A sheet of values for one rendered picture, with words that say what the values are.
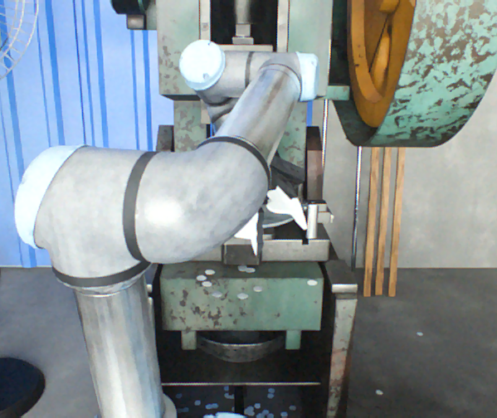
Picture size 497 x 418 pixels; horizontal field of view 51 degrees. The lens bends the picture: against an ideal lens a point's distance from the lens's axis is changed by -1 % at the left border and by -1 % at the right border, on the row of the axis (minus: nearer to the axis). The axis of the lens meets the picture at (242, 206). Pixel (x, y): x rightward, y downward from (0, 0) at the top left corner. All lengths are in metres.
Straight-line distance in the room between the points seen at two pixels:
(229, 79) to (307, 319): 0.69
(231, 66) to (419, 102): 0.43
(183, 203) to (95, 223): 0.09
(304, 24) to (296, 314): 0.68
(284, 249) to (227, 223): 0.82
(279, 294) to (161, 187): 0.82
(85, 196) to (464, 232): 2.59
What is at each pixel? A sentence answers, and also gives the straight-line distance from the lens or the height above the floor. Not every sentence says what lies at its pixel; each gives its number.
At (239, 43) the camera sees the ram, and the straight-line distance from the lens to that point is 1.32.
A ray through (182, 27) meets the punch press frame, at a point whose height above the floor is 1.21.
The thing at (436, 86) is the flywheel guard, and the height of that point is 1.11.
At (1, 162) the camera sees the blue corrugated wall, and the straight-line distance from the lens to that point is 2.79.
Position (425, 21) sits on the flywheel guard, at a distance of 1.02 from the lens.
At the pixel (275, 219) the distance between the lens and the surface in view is 1.23.
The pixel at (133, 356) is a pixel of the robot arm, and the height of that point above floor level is 0.84.
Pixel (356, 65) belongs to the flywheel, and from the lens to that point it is 1.60.
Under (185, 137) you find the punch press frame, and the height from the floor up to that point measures 0.90.
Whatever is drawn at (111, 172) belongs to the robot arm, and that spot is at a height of 1.08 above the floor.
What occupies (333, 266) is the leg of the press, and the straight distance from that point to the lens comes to 1.34.
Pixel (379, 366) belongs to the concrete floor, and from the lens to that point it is 2.12.
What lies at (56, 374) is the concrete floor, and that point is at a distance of 2.11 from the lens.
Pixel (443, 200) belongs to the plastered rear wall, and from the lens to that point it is 2.86.
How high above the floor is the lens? 1.21
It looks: 19 degrees down
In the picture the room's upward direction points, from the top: 1 degrees clockwise
